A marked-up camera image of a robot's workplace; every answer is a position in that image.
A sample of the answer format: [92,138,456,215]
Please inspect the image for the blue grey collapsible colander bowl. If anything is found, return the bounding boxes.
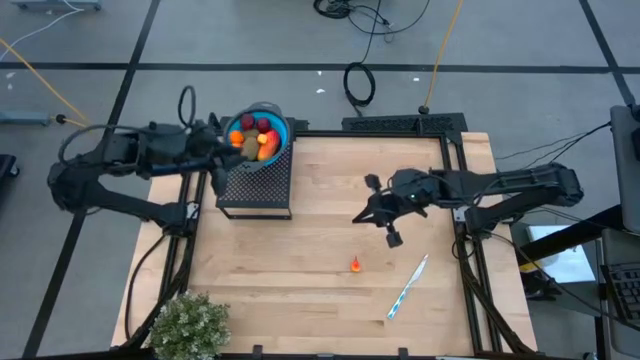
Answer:
[221,99,291,171]

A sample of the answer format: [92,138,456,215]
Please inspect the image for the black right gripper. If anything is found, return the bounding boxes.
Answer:
[353,168,437,250]

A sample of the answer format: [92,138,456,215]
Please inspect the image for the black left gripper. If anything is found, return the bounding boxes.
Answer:
[186,118,248,198]

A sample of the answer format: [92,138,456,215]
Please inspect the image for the black chair base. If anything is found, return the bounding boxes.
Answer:
[0,153,21,192]

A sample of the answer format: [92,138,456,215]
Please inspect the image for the grey stand base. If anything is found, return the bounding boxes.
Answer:
[12,0,104,13]
[0,110,54,127]

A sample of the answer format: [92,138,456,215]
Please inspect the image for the yellow cable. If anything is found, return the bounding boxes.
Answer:
[0,37,98,134]
[422,0,465,115]

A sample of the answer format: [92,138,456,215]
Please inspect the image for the white cable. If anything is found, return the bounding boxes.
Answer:
[0,0,89,49]

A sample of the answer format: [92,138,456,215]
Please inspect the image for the red orange mango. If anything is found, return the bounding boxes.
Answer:
[257,129,282,162]

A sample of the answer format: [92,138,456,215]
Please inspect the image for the thin black cables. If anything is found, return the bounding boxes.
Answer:
[494,121,614,196]

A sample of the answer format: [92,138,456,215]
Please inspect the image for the black diagonal beam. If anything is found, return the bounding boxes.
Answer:
[514,203,626,266]

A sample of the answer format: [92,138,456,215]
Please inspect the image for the black looped base cable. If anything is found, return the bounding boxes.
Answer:
[123,230,174,342]

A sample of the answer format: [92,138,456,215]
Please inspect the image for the white box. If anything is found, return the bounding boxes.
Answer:
[524,227,597,285]

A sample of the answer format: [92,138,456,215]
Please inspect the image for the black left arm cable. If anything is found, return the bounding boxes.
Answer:
[58,84,198,166]

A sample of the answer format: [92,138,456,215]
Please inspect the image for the grey desk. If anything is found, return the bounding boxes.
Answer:
[597,227,640,359]

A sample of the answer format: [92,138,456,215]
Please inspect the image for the knife with blue patterned handle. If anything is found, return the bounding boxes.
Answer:
[386,255,430,321]

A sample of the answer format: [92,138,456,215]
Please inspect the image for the coiled black cable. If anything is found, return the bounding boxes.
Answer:
[342,61,377,118]

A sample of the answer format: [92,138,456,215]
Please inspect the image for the grey cabinet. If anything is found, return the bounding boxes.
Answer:
[608,103,640,236]

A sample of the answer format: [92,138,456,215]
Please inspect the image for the tangled black cable bundle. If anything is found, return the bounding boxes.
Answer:
[312,0,432,37]

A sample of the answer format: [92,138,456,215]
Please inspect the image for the green potted plant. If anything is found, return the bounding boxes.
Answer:
[148,289,234,360]

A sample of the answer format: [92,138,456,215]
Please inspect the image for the black keyboard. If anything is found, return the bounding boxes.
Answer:
[601,262,640,326]

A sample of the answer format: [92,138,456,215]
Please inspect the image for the black perforated metal shelf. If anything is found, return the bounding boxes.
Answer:
[215,115,296,221]

